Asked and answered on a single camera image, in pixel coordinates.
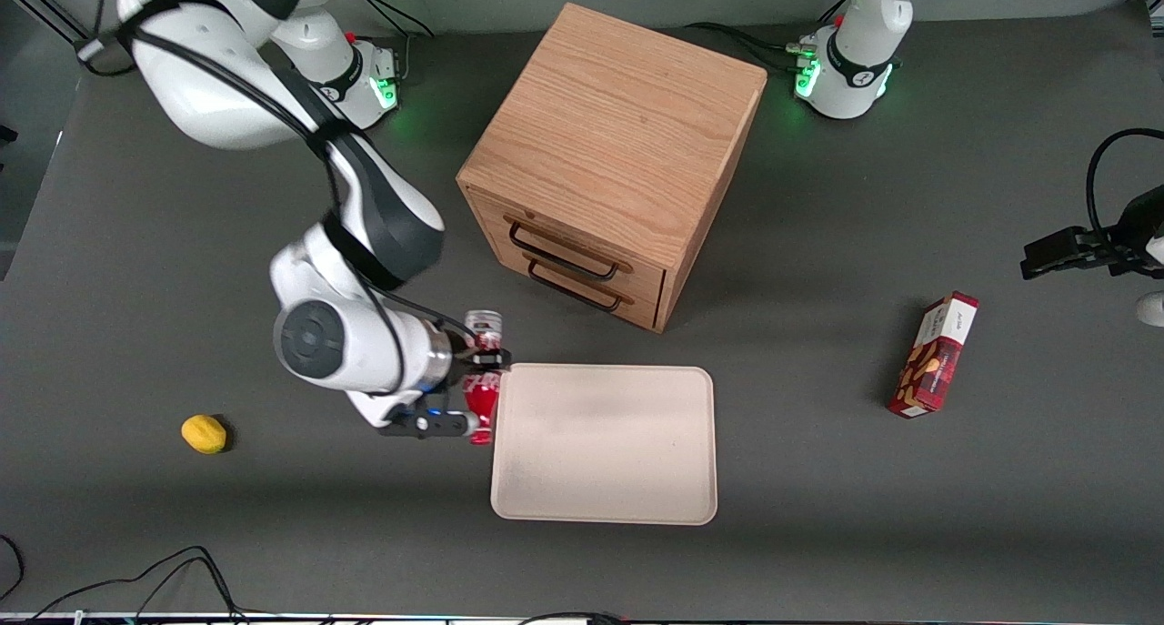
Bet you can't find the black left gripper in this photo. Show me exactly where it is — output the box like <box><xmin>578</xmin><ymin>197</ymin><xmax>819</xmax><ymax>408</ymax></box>
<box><xmin>1019</xmin><ymin>185</ymin><xmax>1164</xmax><ymax>281</ymax></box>

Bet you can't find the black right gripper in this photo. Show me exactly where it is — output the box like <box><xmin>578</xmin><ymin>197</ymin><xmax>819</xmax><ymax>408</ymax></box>
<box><xmin>449</xmin><ymin>340</ymin><xmax>514</xmax><ymax>386</ymax></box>

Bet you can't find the red coke bottle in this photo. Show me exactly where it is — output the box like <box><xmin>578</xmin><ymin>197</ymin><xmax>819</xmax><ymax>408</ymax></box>
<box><xmin>463</xmin><ymin>309</ymin><xmax>505</xmax><ymax>447</ymax></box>

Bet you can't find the beige rectangular tray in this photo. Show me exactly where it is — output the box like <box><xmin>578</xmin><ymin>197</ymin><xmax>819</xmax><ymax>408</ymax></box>
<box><xmin>490</xmin><ymin>363</ymin><xmax>718</xmax><ymax>526</ymax></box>

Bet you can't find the red almond cookie box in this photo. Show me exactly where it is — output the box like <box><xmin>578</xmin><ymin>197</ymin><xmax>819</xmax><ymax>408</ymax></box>
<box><xmin>888</xmin><ymin>291</ymin><xmax>980</xmax><ymax>419</ymax></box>

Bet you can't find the oak wooden drawer cabinet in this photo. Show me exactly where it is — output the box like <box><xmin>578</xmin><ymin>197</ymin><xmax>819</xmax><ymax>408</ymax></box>
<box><xmin>456</xmin><ymin>3</ymin><xmax>768</xmax><ymax>334</ymax></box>

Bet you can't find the yellow lemon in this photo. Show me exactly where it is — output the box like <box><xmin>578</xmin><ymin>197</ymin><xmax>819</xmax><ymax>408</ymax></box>
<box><xmin>181</xmin><ymin>414</ymin><xmax>228</xmax><ymax>455</ymax></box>

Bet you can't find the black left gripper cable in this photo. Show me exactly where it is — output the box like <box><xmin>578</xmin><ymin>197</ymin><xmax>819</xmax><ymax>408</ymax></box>
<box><xmin>1085</xmin><ymin>128</ymin><xmax>1164</xmax><ymax>244</ymax></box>

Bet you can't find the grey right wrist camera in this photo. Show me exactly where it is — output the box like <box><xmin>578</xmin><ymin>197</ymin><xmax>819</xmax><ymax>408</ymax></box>
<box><xmin>377</xmin><ymin>407</ymin><xmax>481</xmax><ymax>441</ymax></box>

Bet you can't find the black metal drawer handle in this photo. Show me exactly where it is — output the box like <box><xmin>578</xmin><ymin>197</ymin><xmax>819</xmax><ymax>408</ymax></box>
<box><xmin>508</xmin><ymin>221</ymin><xmax>622</xmax><ymax>283</ymax></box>
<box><xmin>527</xmin><ymin>259</ymin><xmax>626</xmax><ymax>314</ymax></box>

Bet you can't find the black table edge cable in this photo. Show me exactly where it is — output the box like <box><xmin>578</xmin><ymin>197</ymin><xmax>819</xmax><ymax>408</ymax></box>
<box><xmin>27</xmin><ymin>545</ymin><xmax>248</xmax><ymax>624</ymax></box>

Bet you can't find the black right base cable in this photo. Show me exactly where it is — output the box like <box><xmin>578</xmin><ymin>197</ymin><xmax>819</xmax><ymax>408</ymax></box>
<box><xmin>350</xmin><ymin>0</ymin><xmax>437</xmax><ymax>40</ymax></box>

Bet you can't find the black base cable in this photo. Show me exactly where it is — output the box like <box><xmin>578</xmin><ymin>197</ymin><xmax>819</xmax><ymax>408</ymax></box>
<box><xmin>682</xmin><ymin>22</ymin><xmax>819</xmax><ymax>76</ymax></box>
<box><xmin>350</xmin><ymin>0</ymin><xmax>437</xmax><ymax>40</ymax></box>

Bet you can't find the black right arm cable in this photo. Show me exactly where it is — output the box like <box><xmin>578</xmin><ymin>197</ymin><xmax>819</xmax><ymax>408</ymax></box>
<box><xmin>76</xmin><ymin>0</ymin><xmax>478</xmax><ymax>398</ymax></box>

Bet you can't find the black left base cable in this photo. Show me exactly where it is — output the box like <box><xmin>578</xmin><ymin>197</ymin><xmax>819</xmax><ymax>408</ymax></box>
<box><xmin>682</xmin><ymin>22</ymin><xmax>819</xmax><ymax>76</ymax></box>

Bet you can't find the black looped cable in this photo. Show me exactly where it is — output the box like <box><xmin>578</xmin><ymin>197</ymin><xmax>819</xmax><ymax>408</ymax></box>
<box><xmin>0</xmin><ymin>534</ymin><xmax>25</xmax><ymax>600</ymax></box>

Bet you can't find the black aluminium frame rail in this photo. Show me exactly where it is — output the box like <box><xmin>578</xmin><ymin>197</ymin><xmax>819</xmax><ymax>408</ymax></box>
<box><xmin>0</xmin><ymin>0</ymin><xmax>94</xmax><ymax>44</ymax></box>

